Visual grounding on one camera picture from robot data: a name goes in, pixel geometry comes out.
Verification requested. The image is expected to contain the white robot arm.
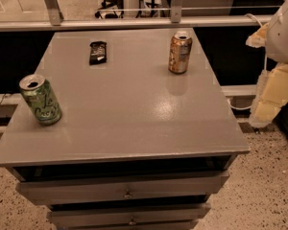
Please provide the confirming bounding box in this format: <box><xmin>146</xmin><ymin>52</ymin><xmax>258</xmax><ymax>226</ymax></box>
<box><xmin>246</xmin><ymin>0</ymin><xmax>288</xmax><ymax>128</ymax></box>

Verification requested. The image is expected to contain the black snack bar wrapper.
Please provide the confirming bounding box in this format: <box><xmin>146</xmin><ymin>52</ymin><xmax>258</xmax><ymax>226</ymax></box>
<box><xmin>89</xmin><ymin>41</ymin><xmax>107</xmax><ymax>65</ymax></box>

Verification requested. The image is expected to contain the black office chair base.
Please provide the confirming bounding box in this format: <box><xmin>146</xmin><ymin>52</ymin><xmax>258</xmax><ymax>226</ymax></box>
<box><xmin>95</xmin><ymin>0</ymin><xmax>124</xmax><ymax>19</ymax></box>

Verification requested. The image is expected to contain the grey drawer cabinet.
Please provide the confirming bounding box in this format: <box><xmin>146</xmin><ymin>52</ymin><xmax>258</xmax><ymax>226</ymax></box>
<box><xmin>0</xmin><ymin>27</ymin><xmax>251</xmax><ymax>230</ymax></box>

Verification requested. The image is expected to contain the grey drawer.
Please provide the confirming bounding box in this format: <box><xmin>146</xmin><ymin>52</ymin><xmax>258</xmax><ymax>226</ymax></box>
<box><xmin>48</xmin><ymin>203</ymin><xmax>210</xmax><ymax>227</ymax></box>
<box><xmin>16</xmin><ymin>171</ymin><xmax>229</xmax><ymax>205</ymax></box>
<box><xmin>59</xmin><ymin>220</ymin><xmax>198</xmax><ymax>230</ymax></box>

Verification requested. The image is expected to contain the white cable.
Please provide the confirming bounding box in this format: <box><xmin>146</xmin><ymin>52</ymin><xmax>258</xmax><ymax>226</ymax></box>
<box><xmin>228</xmin><ymin>12</ymin><xmax>269</xmax><ymax>111</ymax></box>

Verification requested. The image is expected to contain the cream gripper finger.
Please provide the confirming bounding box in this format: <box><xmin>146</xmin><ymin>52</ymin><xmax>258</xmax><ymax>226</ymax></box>
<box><xmin>249</xmin><ymin>63</ymin><xmax>288</xmax><ymax>127</ymax></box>
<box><xmin>246</xmin><ymin>23</ymin><xmax>268</xmax><ymax>48</ymax></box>

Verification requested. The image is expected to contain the orange soda can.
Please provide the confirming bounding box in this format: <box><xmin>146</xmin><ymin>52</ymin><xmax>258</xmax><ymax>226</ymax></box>
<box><xmin>168</xmin><ymin>31</ymin><xmax>193</xmax><ymax>74</ymax></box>

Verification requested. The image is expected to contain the top grey drawer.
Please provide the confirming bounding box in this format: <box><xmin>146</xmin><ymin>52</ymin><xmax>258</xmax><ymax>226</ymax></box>
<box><xmin>16</xmin><ymin>171</ymin><xmax>229</xmax><ymax>205</ymax></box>

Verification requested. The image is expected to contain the green soda can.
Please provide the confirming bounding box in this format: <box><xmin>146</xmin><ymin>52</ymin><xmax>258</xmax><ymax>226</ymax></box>
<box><xmin>19</xmin><ymin>74</ymin><xmax>61</xmax><ymax>126</ymax></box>

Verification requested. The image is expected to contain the metal window rail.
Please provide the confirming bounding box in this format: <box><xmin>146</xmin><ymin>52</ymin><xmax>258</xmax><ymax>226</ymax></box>
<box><xmin>0</xmin><ymin>0</ymin><xmax>272</xmax><ymax>32</ymax></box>

